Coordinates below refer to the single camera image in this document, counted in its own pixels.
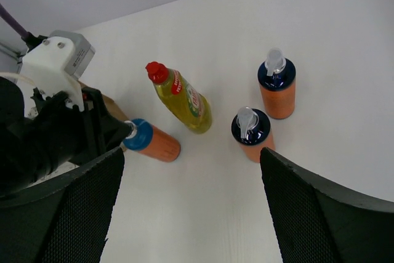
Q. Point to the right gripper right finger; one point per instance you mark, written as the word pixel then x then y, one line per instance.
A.
pixel 318 220

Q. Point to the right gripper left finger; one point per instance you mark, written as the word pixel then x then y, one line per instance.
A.
pixel 63 219

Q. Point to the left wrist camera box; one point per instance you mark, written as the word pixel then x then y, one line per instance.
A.
pixel 58 63

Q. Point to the orange spray bottle blue top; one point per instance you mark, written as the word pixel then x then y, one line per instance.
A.
pixel 148 140

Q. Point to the orange pump bottle navy top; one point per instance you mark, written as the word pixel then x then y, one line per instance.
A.
pixel 277 81

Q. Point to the yellow dish soap bottle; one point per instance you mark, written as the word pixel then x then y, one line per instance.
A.
pixel 180 97

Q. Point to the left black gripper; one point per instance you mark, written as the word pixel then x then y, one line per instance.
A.
pixel 34 148

